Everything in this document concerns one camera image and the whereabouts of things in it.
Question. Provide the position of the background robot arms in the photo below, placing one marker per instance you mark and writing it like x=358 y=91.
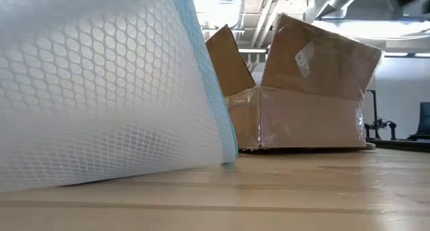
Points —
x=381 y=125

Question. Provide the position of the black camera stand frame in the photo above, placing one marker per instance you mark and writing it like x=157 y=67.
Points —
x=373 y=106

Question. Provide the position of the silver utility knife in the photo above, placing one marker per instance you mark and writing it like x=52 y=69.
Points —
x=370 y=146

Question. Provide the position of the silver ribbed ventilation duct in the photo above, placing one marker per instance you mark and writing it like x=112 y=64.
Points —
x=225 y=6

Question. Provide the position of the blue chair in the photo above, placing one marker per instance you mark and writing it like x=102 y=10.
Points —
x=424 y=122

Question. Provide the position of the taped brown cardboard box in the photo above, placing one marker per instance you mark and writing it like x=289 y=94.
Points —
x=302 y=120

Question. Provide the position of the teal mesh zipper pouch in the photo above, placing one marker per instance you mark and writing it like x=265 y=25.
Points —
x=100 y=90

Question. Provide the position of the smooth silver ventilation duct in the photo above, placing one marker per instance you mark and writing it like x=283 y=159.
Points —
x=339 y=1

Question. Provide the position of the black aluminium table frame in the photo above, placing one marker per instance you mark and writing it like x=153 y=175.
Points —
x=399 y=144

